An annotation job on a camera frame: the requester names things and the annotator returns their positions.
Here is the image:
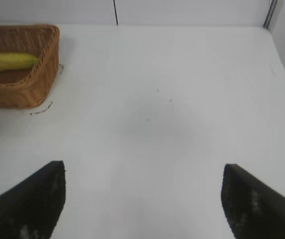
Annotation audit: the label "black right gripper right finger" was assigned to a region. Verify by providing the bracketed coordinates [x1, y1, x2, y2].
[220, 163, 285, 239]

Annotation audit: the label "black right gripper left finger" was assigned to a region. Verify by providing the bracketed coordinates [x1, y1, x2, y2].
[0, 160, 67, 239]

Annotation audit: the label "yellow banana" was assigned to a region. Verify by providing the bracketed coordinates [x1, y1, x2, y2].
[0, 52, 40, 75]

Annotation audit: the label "brown wicker basket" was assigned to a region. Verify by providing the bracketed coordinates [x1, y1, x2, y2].
[0, 23, 61, 110]

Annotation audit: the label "grey aluminium frame post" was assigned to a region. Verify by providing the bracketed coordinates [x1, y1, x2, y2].
[263, 0, 279, 28]

